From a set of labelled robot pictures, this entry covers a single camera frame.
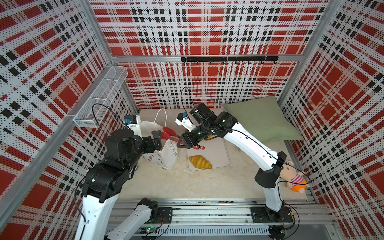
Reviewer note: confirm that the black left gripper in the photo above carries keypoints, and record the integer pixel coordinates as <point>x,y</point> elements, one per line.
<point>157,139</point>

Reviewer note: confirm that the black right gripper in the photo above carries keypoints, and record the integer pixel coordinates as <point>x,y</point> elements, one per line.
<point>188,138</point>

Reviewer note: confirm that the red silicone metal tongs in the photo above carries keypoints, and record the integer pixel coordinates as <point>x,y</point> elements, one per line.
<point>169,134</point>

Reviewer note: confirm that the striped croissant bread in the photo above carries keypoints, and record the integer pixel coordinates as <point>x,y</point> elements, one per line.
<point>199,162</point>

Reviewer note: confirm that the white paper gift bag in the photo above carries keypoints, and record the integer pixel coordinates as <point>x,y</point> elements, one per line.
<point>155,120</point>

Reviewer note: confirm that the beige plastic tray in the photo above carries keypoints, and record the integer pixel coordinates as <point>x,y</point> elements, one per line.
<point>215,152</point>

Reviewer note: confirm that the green cushion pillow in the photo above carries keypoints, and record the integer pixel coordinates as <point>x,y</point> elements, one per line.
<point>264,119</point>

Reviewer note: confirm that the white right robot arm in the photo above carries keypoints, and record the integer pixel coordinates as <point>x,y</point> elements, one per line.
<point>226,126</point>

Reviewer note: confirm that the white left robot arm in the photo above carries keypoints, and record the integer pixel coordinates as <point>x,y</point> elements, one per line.
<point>103,184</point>

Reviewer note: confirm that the green circuit board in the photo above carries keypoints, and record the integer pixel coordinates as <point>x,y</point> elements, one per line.
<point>148,230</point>

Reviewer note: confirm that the small plush doll toy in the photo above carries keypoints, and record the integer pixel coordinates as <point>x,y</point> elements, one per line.
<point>295,179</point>

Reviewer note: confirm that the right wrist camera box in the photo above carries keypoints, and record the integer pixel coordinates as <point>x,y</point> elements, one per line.
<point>184,121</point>

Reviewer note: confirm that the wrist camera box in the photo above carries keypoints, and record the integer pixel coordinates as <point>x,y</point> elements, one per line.
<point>133,123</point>
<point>184,121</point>

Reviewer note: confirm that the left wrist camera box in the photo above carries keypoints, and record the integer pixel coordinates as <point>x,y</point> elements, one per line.
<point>133,123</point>

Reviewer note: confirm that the white wire mesh basket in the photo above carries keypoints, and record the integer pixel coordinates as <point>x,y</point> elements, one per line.
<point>101,97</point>

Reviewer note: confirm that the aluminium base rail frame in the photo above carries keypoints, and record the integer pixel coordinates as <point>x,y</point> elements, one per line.
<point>239,219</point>

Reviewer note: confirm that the black wall hook rail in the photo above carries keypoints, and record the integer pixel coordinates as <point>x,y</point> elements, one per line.
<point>260,59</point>

